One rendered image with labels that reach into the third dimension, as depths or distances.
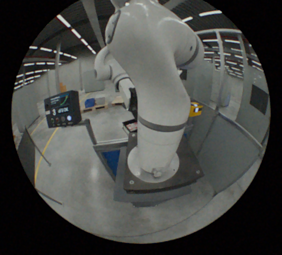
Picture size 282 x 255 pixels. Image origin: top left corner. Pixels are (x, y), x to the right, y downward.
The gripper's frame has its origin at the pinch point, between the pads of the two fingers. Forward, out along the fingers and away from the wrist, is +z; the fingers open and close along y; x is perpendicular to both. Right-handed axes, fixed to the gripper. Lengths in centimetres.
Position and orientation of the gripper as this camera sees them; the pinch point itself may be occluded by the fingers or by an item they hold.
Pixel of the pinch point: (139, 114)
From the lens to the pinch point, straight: 35.3
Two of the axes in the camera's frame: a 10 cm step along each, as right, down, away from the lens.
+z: 4.7, 8.7, -1.8
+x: 8.6, -4.1, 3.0
